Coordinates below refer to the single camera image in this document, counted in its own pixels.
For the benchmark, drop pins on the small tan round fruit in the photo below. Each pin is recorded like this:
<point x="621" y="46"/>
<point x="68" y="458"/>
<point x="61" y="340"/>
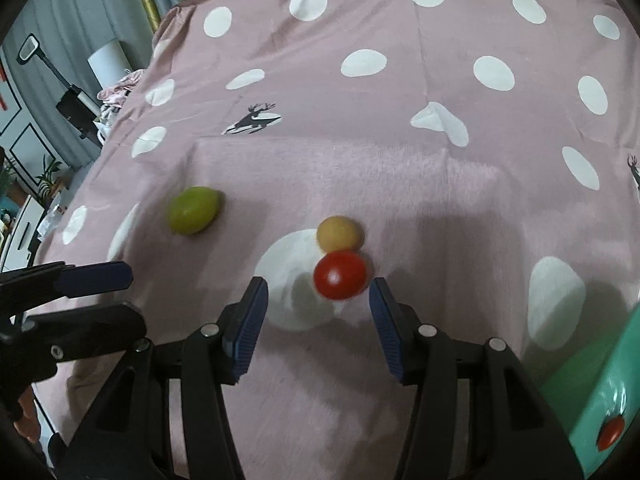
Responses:
<point x="340" y="233"/>

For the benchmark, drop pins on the grey curtain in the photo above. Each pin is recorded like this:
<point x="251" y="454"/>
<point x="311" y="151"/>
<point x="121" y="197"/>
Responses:
<point x="75" y="5"/>

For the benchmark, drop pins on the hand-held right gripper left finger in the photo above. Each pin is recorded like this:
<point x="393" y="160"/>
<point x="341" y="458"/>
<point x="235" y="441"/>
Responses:
<point x="247" y="330"/>

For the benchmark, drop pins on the person's left hand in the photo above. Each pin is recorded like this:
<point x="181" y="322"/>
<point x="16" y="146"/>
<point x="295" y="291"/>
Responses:
<point x="29" y="420"/>

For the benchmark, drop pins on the red cherry tomato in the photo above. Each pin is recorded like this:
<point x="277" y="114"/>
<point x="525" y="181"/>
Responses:
<point x="611" y="432"/>
<point x="341" y="276"/>

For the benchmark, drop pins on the white cabinet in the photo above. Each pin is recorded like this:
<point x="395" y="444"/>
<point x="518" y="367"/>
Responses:
<point x="20" y="232"/>

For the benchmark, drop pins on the white cylindrical lamp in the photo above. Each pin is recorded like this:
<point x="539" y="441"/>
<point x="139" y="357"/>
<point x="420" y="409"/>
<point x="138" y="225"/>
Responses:
<point x="108" y="62"/>

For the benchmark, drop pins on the green bowl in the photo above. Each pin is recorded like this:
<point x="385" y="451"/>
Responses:
<point x="600" y="390"/>

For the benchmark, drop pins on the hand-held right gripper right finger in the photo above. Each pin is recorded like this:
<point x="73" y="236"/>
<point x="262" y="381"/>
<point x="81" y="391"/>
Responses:
<point x="387" y="331"/>

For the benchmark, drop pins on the pink polka dot blanket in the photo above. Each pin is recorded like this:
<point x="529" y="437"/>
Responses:
<point x="400" y="110"/>

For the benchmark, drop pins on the pile of pink clothes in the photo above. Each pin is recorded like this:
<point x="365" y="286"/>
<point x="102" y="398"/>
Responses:
<point x="119" y="89"/>

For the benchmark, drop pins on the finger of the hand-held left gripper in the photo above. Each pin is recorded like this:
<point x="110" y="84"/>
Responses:
<point x="95" y="278"/>
<point x="85" y="330"/>

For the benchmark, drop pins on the small green jujube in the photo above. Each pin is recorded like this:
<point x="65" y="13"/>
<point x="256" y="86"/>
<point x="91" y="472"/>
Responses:
<point x="193" y="209"/>

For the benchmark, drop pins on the green potted plant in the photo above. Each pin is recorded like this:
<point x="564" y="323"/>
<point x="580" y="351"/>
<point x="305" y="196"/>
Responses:
<point x="48" y="176"/>

